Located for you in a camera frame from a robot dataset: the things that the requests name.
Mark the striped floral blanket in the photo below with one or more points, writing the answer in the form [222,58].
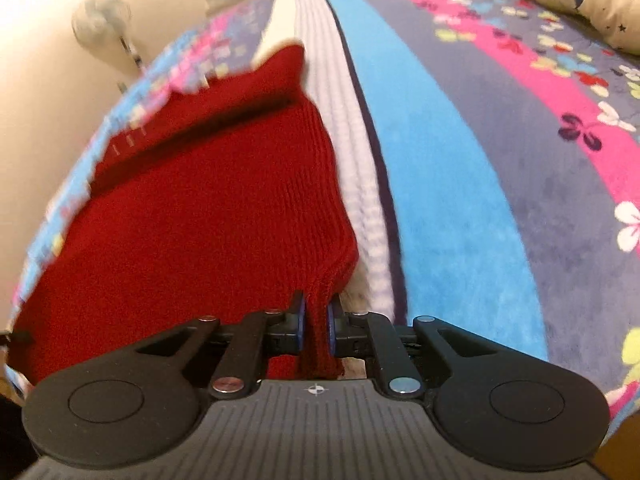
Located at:
[450,135]

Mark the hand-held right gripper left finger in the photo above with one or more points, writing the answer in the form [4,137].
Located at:
[299,325]

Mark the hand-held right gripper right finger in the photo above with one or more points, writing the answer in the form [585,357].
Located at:
[332,330]

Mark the red knitted sweater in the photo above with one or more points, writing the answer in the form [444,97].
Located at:
[200,210]

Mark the white standing fan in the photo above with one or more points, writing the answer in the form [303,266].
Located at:
[102,20]

